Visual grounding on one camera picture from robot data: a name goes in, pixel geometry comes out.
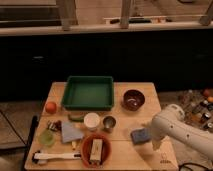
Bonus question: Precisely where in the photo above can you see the white cup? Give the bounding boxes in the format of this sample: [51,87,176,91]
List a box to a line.
[84,113,100,131]

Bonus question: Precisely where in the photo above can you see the bottle rack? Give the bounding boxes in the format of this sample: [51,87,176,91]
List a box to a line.
[178,89,213,133]

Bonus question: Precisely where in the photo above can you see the dark toy pieces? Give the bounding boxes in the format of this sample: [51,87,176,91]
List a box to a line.
[47,121,61,132]

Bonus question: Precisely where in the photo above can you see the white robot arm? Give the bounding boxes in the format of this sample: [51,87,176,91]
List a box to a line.
[144,104,213,161]

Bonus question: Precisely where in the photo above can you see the blue sponge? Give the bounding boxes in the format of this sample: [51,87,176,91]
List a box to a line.
[130,128,151,145]

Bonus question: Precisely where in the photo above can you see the light green small plate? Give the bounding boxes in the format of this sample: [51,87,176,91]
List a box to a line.
[39,130,55,147]

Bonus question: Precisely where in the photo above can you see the green cucumber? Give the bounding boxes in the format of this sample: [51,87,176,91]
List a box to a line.
[68,115,84,122]

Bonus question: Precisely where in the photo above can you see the small yellow object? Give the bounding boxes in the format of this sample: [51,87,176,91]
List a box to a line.
[71,141,77,150]

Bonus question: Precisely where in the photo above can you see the white spatula black handle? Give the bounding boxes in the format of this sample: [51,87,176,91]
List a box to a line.
[32,151,81,163]

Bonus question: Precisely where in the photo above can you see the blue folded cloth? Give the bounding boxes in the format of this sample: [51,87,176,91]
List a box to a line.
[61,121,84,143]

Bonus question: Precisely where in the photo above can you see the orange fruit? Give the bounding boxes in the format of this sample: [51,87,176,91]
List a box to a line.
[45,101,57,114]

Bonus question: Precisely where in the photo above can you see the green plastic tray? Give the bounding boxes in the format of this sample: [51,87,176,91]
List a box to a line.
[61,76,114,111]

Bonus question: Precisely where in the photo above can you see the metal cup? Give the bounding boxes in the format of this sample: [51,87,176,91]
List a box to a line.
[103,116,116,132]

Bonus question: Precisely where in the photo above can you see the dark red bowl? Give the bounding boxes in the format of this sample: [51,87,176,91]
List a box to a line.
[123,89,145,111]

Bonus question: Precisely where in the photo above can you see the orange round bowl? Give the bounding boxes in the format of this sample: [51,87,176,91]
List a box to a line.
[80,133,112,168]

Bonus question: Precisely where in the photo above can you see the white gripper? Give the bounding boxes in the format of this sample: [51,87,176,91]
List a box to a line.
[142,122,164,151]

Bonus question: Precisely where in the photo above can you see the wooden block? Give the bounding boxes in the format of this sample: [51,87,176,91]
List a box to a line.
[90,139,103,165]

